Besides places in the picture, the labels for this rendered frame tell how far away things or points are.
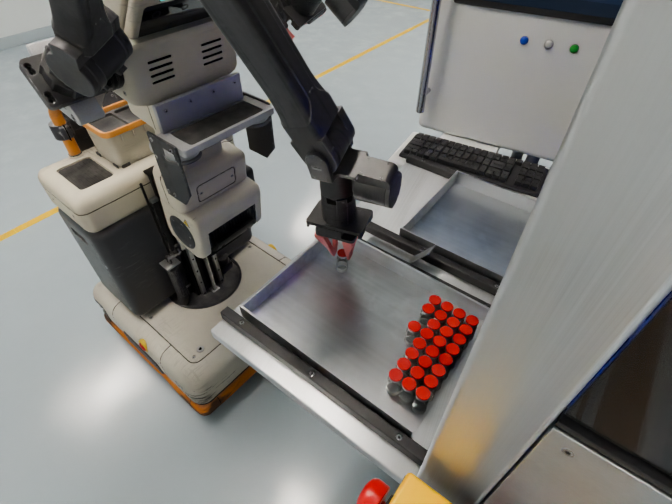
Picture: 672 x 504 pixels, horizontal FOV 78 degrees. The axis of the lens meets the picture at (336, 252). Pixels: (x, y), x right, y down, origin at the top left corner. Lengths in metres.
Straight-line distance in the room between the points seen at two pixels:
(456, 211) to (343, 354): 0.45
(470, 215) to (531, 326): 0.72
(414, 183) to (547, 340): 0.81
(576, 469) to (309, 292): 0.53
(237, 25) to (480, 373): 0.41
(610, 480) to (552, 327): 0.13
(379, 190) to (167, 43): 0.53
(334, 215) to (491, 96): 0.78
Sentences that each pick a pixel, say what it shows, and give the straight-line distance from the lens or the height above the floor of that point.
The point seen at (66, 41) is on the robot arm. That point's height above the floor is 1.28.
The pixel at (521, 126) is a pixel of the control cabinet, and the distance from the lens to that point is 1.36.
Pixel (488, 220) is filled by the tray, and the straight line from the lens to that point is 0.97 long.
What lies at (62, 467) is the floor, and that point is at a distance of 1.79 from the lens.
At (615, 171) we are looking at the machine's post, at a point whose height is 1.39.
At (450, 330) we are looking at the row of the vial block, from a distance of 0.69.
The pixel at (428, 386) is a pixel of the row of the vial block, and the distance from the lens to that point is 0.63.
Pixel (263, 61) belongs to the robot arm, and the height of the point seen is 1.30.
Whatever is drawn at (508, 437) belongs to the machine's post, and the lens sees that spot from 0.36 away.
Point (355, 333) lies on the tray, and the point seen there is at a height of 0.88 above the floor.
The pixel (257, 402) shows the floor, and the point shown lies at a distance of 1.65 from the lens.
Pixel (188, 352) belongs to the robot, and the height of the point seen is 0.28.
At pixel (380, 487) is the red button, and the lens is 0.48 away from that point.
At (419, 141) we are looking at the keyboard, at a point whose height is 0.83.
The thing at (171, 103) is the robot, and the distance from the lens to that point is 0.95.
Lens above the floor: 1.48
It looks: 45 degrees down
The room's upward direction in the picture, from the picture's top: straight up
